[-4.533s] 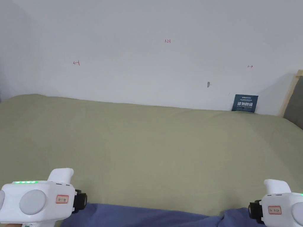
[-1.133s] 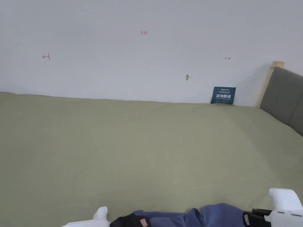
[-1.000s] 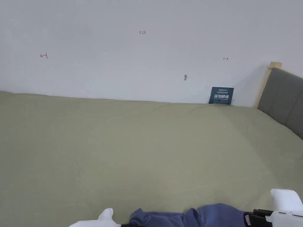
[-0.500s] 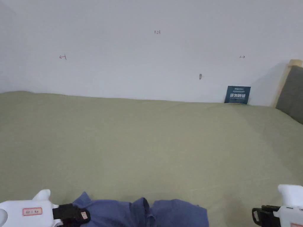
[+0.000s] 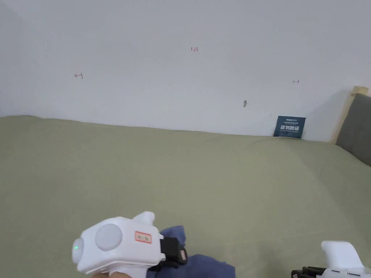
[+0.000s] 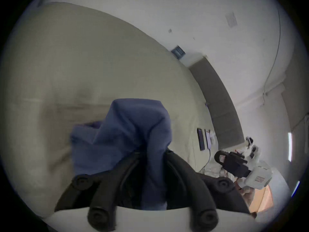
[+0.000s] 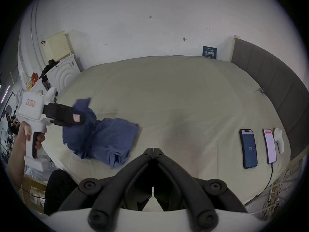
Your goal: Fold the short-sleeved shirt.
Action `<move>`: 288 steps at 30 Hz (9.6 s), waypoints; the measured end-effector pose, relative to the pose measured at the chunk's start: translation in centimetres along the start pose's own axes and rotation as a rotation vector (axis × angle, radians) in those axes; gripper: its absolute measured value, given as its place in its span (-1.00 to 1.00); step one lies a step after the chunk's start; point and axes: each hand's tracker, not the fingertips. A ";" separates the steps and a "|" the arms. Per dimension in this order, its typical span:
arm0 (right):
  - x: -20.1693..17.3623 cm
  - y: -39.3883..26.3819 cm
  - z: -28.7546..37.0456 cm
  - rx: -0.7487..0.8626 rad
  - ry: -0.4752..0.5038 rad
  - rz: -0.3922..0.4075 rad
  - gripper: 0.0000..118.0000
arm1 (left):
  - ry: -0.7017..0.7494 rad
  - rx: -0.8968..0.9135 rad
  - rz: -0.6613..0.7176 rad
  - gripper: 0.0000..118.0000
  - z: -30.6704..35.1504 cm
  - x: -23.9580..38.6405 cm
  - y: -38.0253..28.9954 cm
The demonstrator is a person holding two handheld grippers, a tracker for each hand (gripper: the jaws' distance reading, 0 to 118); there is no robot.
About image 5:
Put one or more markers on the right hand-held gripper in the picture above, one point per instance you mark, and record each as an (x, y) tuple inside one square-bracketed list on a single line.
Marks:
[(345, 260)]

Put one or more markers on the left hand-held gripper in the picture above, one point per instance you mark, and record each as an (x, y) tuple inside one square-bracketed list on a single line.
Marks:
[(116, 246)]

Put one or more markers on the dark blue garment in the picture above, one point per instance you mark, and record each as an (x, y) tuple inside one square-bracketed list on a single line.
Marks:
[(208, 268)]

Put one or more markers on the person's left hand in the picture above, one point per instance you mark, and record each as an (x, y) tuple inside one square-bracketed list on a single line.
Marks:
[(118, 274)]

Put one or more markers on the bed with pale green sheet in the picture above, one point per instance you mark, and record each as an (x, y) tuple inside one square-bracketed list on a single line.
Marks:
[(145, 173)]

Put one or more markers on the dark blue printed card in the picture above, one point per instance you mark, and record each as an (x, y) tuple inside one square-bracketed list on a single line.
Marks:
[(289, 127)]

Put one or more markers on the grey padded headboard, wooden frame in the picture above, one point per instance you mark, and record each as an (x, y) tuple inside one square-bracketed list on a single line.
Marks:
[(358, 130)]

